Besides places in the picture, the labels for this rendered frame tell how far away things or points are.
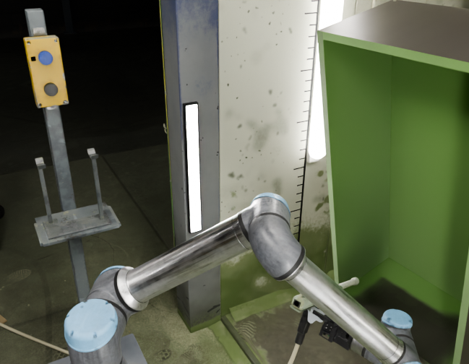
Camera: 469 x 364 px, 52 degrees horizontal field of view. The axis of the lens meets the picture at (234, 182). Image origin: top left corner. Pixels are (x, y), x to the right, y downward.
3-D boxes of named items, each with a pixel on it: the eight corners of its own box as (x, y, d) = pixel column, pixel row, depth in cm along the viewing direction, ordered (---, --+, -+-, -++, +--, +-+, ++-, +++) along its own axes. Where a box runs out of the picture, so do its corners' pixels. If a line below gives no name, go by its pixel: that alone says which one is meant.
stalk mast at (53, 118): (95, 329, 257) (40, 7, 182) (97, 337, 253) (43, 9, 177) (84, 334, 255) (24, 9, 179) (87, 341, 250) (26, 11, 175)
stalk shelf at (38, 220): (105, 204, 223) (105, 201, 222) (119, 227, 205) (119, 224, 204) (35, 220, 209) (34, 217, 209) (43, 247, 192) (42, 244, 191)
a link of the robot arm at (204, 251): (69, 310, 151) (273, 203, 127) (89, 274, 166) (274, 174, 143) (101, 341, 156) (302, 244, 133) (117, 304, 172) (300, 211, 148)
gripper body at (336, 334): (316, 334, 171) (346, 352, 164) (324, 313, 169) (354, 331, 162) (326, 328, 177) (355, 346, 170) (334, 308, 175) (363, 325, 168)
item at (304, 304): (285, 355, 169) (305, 297, 164) (275, 347, 171) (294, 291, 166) (346, 323, 207) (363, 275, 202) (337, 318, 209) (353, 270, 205)
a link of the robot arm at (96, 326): (62, 377, 140) (53, 333, 132) (83, 334, 155) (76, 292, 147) (113, 381, 139) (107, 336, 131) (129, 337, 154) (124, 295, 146)
